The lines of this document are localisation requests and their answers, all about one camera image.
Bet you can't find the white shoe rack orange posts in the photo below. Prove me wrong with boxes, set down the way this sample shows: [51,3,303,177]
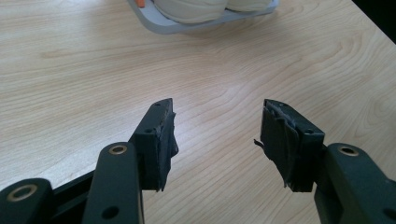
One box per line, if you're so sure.
[126,0,280,35]

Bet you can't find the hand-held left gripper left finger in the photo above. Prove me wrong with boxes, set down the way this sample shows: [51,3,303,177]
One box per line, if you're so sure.
[128,97,180,192]

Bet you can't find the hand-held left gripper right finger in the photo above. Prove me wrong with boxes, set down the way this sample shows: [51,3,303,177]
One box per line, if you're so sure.
[253,98,326,193]

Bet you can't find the cream clog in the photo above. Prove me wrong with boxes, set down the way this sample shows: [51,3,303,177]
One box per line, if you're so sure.
[153,0,230,25]

